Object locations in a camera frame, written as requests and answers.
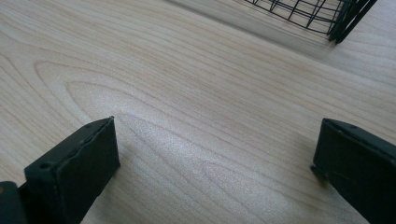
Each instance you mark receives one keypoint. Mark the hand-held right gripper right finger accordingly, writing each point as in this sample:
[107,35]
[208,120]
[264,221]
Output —
[358,165]

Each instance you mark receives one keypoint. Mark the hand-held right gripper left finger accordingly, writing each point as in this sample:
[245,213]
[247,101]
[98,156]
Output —
[74,174]

